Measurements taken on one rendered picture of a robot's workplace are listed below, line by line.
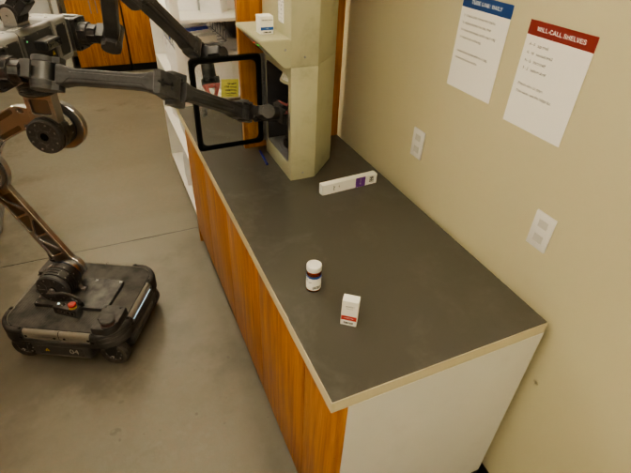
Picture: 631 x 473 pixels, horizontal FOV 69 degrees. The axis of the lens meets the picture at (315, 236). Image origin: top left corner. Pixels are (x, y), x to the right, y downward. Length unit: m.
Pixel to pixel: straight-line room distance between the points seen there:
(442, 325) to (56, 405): 1.81
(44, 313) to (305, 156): 1.50
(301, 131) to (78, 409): 1.60
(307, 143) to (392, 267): 0.68
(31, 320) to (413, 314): 1.86
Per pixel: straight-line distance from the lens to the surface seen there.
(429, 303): 1.44
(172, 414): 2.33
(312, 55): 1.81
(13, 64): 1.74
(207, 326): 2.64
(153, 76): 1.59
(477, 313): 1.46
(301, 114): 1.87
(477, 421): 1.75
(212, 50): 2.06
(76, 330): 2.47
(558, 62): 1.39
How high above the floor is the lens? 1.91
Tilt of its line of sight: 36 degrees down
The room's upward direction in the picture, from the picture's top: 2 degrees clockwise
